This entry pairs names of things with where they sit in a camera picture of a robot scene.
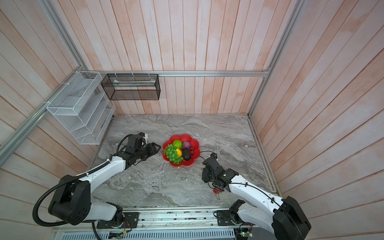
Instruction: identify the green custard apple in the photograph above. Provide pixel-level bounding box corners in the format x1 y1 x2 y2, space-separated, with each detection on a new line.
173 140 183 150

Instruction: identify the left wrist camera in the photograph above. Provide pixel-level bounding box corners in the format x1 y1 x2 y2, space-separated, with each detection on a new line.
140 132 148 145

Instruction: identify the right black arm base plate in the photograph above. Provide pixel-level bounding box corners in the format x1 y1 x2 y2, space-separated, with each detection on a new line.
214 210 258 226

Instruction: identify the black wire mesh basket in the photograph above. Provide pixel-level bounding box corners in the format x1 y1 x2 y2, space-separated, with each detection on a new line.
101 73 161 101

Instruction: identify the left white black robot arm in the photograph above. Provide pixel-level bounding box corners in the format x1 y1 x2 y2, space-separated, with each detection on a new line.
48 133 161 228

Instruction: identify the horizontal aluminium wall rail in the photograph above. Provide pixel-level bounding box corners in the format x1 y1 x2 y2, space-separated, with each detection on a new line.
84 70 269 78

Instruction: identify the green grape bunch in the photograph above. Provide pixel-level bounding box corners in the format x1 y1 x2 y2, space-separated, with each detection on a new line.
164 145 183 165

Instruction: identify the red flower-shaped fruit bowl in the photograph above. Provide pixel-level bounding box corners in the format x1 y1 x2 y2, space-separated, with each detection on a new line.
162 134 201 167

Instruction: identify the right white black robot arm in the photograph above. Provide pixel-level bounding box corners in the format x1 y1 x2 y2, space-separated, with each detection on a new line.
202 153 312 240

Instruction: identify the purple fig fruit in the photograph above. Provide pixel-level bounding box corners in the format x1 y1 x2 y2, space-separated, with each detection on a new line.
183 141 192 150

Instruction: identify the lower red cherry pair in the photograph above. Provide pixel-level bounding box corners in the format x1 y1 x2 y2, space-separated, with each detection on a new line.
213 188 224 200

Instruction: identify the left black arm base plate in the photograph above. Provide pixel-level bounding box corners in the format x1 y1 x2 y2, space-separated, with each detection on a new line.
97 212 140 230

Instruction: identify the white wire mesh shelf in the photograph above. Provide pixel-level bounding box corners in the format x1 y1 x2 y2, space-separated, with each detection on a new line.
47 72 116 145

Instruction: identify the dark avocado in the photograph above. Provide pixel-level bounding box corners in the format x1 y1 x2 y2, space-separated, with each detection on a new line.
182 148 192 161

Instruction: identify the yellow lemon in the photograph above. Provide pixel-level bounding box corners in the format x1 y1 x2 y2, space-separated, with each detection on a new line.
176 149 183 157

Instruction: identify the aluminium front rail frame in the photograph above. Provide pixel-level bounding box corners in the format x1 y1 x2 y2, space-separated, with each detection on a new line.
52 206 302 233

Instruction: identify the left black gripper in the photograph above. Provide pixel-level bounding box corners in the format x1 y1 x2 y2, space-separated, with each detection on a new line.
135 142 162 160

